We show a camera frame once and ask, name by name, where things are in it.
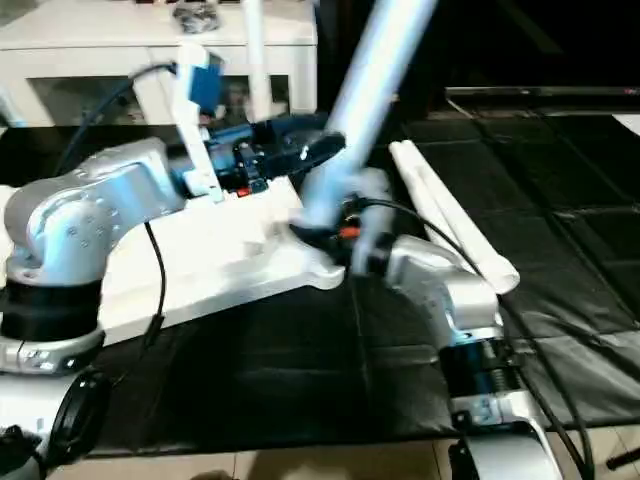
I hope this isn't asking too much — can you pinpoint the white glass-door cabinet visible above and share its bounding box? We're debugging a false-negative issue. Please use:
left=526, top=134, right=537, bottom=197
left=0, top=0, right=319, bottom=129

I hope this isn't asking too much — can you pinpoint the dark metal rail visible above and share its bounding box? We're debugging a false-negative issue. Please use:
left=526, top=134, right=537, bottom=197
left=445, top=86, right=640, bottom=102

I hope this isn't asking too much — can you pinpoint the black work mat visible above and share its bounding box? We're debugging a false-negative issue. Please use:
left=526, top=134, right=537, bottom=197
left=0, top=110, right=640, bottom=456

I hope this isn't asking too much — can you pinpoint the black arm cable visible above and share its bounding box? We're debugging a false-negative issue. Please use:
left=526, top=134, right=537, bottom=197
left=350, top=199, right=597, bottom=480
left=60, top=64, right=183, bottom=173

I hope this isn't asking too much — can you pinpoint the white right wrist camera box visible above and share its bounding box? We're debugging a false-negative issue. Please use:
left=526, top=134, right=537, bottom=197
left=354, top=167, right=397, bottom=217

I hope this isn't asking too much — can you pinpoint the dark bundle on cabinet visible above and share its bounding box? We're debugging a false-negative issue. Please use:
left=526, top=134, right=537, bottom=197
left=172, top=2, right=221, bottom=31

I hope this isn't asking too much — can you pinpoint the black tripod stand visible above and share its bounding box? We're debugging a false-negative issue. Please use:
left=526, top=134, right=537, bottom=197
left=604, top=448, right=640, bottom=473

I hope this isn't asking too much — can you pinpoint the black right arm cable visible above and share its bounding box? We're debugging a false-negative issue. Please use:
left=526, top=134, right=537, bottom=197
left=350, top=199, right=597, bottom=480

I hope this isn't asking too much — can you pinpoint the white plastic table leg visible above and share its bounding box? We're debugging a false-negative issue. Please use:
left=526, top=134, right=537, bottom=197
left=399, top=140, right=522, bottom=293
left=387, top=142, right=473, bottom=253
left=240, top=0, right=274, bottom=123
left=294, top=0, right=441, bottom=237

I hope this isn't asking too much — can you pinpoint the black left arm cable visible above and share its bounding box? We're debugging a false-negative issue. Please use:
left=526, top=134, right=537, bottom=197
left=60, top=64, right=183, bottom=173

